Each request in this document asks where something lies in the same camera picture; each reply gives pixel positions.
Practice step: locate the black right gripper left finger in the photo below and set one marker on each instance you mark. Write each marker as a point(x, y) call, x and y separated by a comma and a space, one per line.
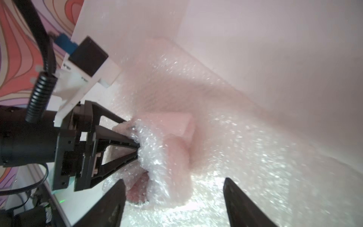
point(108, 211)

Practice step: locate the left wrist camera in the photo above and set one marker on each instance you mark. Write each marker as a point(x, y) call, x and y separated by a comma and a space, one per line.
point(84, 65)

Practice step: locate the red mug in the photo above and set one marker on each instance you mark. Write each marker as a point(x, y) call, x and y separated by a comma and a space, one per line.
point(136, 187)

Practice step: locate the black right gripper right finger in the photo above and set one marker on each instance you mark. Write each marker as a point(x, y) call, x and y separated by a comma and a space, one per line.
point(241, 210)

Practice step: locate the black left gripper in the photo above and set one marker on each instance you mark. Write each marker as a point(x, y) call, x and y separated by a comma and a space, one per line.
point(70, 147)

